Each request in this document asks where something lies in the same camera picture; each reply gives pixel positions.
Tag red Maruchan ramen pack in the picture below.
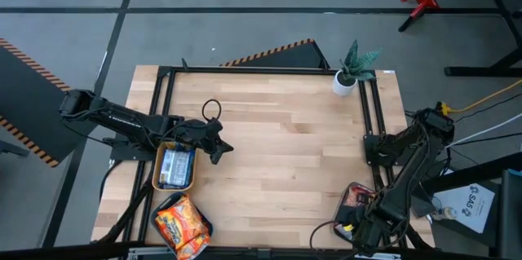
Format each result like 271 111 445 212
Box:
344 184 378 209

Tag black desk crossbar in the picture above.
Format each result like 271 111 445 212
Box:
419 152 522 196

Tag thin black floor cable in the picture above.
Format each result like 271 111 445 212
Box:
454 92 522 125

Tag black looped camera cable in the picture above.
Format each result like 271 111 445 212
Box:
201 98 223 122
308 219 343 253

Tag yellow extension cord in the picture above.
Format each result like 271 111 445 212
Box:
438 79 522 117

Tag blue Maruchan ramen pack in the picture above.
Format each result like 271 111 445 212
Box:
157 148 195 190
162 140 196 153

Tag black smartphone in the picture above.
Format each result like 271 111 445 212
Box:
409 178 436 218

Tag black hazard-striped floor panel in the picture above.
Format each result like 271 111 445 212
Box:
219 38 331 70
0 37 100 170

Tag small clear bottle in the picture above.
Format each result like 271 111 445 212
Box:
431 206 458 221

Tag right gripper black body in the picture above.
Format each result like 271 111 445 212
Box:
346 206 385 249

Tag grey translucent plastic bin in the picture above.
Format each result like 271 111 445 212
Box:
332 181 383 245

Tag black desk frame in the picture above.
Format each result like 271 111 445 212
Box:
443 0 522 77

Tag orange Maruchan ramen pack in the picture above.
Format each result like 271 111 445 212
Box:
154 194 209 251
175 231 212 260

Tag white printed paper sheet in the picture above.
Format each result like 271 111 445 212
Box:
431 181 497 235

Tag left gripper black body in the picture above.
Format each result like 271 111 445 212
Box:
175 118 225 152

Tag white floor cable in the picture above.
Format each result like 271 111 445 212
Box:
446 112 522 149

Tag black aluminium rig frame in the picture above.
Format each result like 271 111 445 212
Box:
91 58 436 260

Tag potted snake plant white pot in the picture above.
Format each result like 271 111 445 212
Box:
330 38 384 97

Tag dark grey cabinet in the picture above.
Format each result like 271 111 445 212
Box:
496 168 522 259

